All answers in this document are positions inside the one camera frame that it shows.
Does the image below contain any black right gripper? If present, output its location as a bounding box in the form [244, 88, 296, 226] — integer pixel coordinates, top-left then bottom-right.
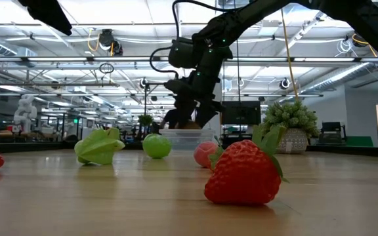
[163, 72, 226, 130]

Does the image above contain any brown toy kiwi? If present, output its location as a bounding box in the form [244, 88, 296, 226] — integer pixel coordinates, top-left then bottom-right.
[175, 119, 201, 130]

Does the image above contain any pink toy peach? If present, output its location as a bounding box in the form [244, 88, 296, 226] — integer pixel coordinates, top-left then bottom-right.
[193, 140, 220, 169]

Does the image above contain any round green toy fruit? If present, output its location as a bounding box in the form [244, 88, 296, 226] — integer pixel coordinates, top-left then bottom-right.
[142, 132, 173, 160]

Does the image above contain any green toy starfruit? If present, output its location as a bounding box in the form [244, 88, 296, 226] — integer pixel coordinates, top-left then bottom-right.
[73, 127, 127, 166]

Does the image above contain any clear plastic tupperware container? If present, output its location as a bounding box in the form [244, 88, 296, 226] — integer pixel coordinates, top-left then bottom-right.
[158, 128, 217, 151]

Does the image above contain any person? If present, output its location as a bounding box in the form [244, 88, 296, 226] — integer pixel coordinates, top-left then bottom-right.
[159, 108, 180, 130]

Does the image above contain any black flat monitor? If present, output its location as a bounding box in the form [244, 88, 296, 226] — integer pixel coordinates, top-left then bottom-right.
[220, 100, 263, 127]

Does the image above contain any small green plant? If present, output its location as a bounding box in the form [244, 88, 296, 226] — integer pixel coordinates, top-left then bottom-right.
[137, 113, 154, 128]

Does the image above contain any green plant in white pot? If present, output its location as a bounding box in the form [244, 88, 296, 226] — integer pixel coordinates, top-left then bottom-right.
[260, 99, 322, 155]

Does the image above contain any white humanoid robot figure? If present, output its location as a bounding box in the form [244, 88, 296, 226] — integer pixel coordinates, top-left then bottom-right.
[12, 94, 39, 134]

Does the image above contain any black boxy machine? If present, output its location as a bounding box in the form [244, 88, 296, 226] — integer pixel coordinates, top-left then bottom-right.
[318, 121, 348, 146]

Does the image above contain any green panel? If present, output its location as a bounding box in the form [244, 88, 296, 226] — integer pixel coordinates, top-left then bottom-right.
[345, 136, 375, 148]

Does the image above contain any black robot station frame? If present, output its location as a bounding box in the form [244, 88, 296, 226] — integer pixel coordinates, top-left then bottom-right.
[142, 81, 177, 132]

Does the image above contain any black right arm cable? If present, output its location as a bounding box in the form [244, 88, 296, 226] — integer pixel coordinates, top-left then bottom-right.
[148, 0, 239, 79]

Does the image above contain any yellow hanging cable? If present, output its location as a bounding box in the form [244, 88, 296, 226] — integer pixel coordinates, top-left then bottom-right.
[280, 9, 300, 103]

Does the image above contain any black metal table frame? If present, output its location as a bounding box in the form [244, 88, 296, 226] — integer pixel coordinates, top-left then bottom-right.
[0, 141, 378, 159]

